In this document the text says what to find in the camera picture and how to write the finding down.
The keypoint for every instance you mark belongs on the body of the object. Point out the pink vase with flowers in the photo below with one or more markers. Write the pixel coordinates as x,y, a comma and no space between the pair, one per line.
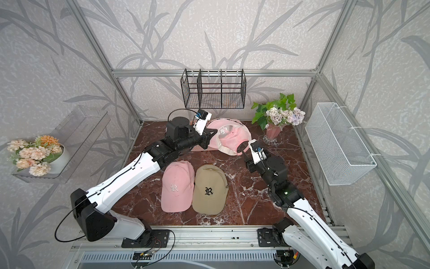
272,117

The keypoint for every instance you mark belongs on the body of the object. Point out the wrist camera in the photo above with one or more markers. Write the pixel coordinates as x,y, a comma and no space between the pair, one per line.
202,117
257,151

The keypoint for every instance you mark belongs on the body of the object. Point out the pink plastic basket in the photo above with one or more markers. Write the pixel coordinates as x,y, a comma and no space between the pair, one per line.
198,149

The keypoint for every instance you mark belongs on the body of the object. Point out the white mesh wall basket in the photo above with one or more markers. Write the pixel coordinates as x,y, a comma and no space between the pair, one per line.
341,153

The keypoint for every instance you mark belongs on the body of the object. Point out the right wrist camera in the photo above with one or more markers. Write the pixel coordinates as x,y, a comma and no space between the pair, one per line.
257,151

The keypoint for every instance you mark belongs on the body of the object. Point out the black wire rack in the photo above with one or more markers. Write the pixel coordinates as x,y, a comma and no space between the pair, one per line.
221,89

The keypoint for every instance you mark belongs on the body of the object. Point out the white pot peach flowers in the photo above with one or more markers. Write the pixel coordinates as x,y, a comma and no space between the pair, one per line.
43,156

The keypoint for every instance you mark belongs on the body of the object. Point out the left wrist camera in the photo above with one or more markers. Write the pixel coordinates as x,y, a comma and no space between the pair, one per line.
202,117

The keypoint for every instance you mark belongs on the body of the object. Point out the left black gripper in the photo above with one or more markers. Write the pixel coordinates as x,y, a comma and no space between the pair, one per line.
208,135

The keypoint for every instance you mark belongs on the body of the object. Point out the pink baseball cap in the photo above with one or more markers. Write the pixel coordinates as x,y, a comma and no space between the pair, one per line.
231,134
177,187

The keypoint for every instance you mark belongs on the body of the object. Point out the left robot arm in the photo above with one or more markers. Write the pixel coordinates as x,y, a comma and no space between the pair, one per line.
92,209

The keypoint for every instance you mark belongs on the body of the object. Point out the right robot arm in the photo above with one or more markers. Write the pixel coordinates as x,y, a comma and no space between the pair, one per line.
303,230

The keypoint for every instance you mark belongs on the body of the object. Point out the beige baseball cap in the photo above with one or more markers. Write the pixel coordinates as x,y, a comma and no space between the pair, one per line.
210,191

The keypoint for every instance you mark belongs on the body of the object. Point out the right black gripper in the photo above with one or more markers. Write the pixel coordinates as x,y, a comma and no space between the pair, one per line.
251,166

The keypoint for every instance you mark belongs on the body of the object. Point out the clear acrylic shelf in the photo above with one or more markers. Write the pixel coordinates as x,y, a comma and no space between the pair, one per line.
77,133

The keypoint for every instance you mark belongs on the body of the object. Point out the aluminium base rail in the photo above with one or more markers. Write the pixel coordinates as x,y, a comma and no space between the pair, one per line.
226,237

